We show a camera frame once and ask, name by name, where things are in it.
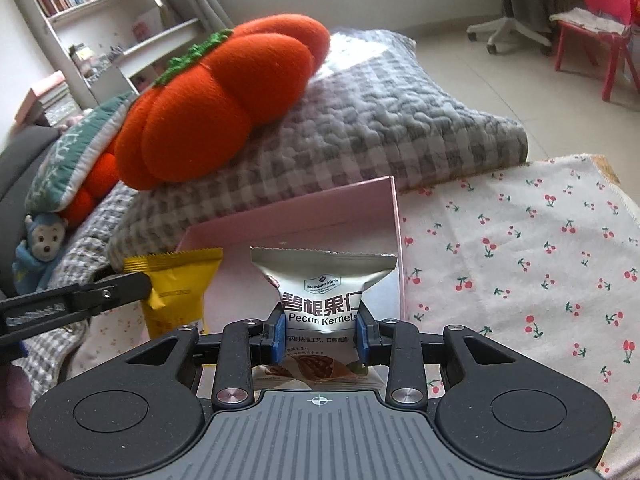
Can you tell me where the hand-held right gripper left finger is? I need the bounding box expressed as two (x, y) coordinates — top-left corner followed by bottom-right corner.
(126, 306), (287, 409)

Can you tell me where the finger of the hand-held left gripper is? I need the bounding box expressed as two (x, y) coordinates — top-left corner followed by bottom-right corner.
(60, 271), (153, 320)
(91, 261), (130, 285)

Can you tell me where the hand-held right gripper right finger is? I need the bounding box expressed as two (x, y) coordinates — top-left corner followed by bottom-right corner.
(354, 307), (516, 407)

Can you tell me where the mustard yellow snack packet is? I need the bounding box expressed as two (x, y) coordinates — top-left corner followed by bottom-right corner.
(123, 248), (224, 342)

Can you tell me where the silver snack packet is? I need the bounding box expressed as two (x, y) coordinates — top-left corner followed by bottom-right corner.
(250, 246), (399, 389)

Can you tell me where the pink box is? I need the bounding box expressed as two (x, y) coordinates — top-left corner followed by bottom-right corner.
(175, 176), (405, 336)

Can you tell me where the person's left hand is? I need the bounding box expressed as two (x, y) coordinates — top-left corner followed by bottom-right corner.
(0, 366), (48, 468)

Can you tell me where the grey checked sofa cover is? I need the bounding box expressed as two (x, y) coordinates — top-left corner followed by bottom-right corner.
(20, 180), (151, 401)

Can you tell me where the blue monkey plush toy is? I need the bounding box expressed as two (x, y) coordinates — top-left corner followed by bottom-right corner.
(12, 212), (71, 297)

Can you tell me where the small orange pumpkin cushion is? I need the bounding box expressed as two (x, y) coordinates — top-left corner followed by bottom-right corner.
(60, 152), (122, 227)

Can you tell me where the green snowflake cushion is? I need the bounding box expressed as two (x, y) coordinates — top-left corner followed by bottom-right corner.
(25, 92), (135, 213)

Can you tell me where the grey sofa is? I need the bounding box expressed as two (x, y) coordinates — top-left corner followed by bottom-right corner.
(0, 125), (62, 301)

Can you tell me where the cherry print cloth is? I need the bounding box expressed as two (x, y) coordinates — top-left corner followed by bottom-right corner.
(75, 152), (640, 480)

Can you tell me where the stack of books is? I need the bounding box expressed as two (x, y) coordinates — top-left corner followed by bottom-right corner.
(14, 71), (82, 128)

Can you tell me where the large orange pumpkin cushion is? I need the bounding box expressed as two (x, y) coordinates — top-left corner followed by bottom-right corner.
(114, 17), (332, 192)

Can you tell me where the grey checked folded quilt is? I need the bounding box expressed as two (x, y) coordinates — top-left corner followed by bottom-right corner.
(107, 30), (530, 262)

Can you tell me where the white bookshelf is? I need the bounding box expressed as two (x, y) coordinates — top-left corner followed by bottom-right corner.
(22, 0), (236, 111)

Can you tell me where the grey office chair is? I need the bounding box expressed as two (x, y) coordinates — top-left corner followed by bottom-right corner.
(442, 0), (556, 56)

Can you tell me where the folded newspaper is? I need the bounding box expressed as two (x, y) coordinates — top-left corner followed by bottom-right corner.
(550, 6), (632, 37)

